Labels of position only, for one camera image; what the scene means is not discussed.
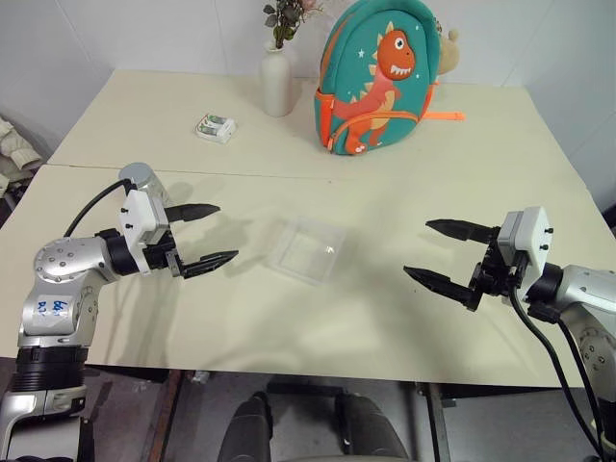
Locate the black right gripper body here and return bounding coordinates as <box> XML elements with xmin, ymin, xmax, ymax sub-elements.
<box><xmin>464</xmin><ymin>224</ymin><xmax>529</xmax><ymax>315</ymax></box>

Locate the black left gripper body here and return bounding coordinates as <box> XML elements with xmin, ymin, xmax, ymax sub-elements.
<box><xmin>142</xmin><ymin>229</ymin><xmax>187</xmax><ymax>282</ymax></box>

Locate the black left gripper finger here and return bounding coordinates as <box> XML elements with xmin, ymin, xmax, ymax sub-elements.
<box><xmin>180</xmin><ymin>249</ymin><xmax>241</xmax><ymax>281</ymax></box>
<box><xmin>166</xmin><ymin>202</ymin><xmax>221</xmax><ymax>224</ymax></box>

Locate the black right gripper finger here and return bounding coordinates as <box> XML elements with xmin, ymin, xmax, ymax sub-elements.
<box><xmin>424</xmin><ymin>218</ymin><xmax>493</xmax><ymax>244</ymax></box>
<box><xmin>402</xmin><ymin>265</ymin><xmax>476</xmax><ymax>310</ymax></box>

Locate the clear plastic tray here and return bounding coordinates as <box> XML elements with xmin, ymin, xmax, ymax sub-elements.
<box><xmin>263</xmin><ymin>217</ymin><xmax>349</xmax><ymax>288</ymax></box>

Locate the small white green box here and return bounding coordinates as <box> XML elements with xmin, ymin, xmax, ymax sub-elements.
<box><xmin>193</xmin><ymin>112</ymin><xmax>239</xmax><ymax>143</ymax></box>

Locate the white ceramic vase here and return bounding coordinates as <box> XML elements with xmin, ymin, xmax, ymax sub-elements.
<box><xmin>261</xmin><ymin>40</ymin><xmax>294</xmax><ymax>118</ymax></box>

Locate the dark rounded shape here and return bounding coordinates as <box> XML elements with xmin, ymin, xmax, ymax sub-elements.
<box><xmin>335</xmin><ymin>392</ymin><xmax>413</xmax><ymax>462</ymax></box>
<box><xmin>229</xmin><ymin>390</ymin><xmax>276</xmax><ymax>462</ymax></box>

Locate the teal dinosaur backpack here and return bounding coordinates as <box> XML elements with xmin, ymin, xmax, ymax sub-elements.
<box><xmin>314</xmin><ymin>0</ymin><xmax>468</xmax><ymax>158</ymax></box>

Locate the beige plush toy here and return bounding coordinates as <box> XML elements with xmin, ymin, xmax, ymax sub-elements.
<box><xmin>435</xmin><ymin>27</ymin><xmax>462</xmax><ymax>76</ymax></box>

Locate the beige padded jacket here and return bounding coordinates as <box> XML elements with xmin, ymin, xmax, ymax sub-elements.
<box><xmin>0</xmin><ymin>114</ymin><xmax>43</xmax><ymax>194</ymax></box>

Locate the dried flower bouquet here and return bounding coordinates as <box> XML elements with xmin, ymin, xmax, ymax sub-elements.
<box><xmin>262</xmin><ymin>0</ymin><xmax>327</xmax><ymax>50</ymax></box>

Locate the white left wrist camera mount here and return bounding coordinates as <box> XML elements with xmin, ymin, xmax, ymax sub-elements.
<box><xmin>117</xmin><ymin>190</ymin><xmax>170</xmax><ymax>279</ymax></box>

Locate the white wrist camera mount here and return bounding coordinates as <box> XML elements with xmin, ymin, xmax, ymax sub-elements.
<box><xmin>117</xmin><ymin>190</ymin><xmax>170</xmax><ymax>279</ymax></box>
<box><xmin>495</xmin><ymin>206</ymin><xmax>555</xmax><ymax>291</ymax></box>

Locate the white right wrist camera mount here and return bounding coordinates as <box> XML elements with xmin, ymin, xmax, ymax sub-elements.
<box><xmin>495</xmin><ymin>206</ymin><xmax>555</xmax><ymax>291</ymax></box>

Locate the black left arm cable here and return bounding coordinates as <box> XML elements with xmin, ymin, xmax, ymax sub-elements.
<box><xmin>63</xmin><ymin>178</ymin><xmax>134</xmax><ymax>238</ymax></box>

